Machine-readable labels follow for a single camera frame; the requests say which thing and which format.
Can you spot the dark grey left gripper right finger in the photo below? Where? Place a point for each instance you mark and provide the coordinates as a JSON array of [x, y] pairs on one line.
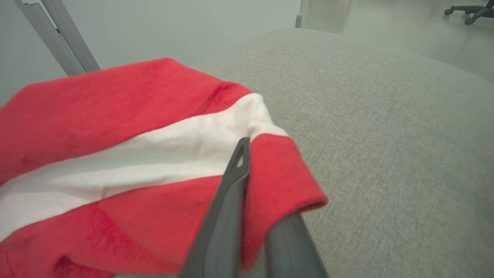
[[293, 255]]

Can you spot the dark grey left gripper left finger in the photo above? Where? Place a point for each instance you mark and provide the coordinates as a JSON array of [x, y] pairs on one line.
[[224, 231]]

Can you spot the red shorts white waistband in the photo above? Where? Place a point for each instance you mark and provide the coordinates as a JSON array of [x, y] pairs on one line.
[[96, 100]]

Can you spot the grey fabric sofa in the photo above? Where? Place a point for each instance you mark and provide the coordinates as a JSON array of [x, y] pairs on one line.
[[386, 154]]

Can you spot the black office chair base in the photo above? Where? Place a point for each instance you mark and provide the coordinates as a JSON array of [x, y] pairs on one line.
[[476, 11]]

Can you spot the thin grey metal post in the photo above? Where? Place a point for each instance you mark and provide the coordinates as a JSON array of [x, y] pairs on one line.
[[299, 19]]

